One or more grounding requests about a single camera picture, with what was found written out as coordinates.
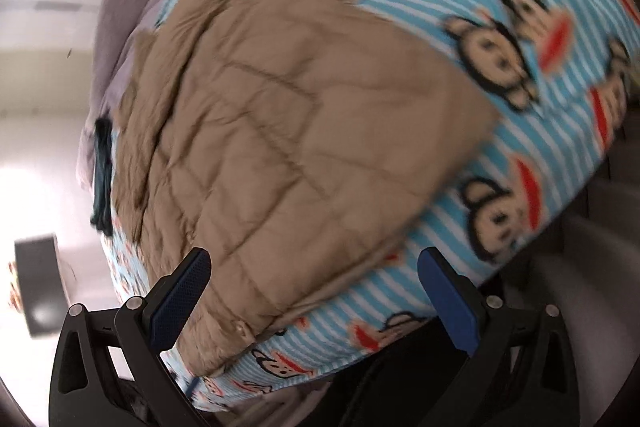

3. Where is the tan puffer jacket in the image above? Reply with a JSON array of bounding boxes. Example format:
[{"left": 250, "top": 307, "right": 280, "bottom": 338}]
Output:
[{"left": 111, "top": 0, "right": 500, "bottom": 376}]

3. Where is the dark teal folded garment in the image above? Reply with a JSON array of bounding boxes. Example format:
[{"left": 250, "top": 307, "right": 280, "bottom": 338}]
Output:
[{"left": 90, "top": 117, "right": 113, "bottom": 237}]

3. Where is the blue monkey print blanket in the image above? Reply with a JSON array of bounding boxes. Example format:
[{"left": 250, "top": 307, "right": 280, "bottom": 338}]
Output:
[{"left": 118, "top": 0, "right": 639, "bottom": 412}]

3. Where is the grey wall television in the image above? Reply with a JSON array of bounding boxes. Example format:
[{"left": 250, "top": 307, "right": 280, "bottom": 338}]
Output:
[{"left": 14, "top": 235, "right": 67, "bottom": 338}]

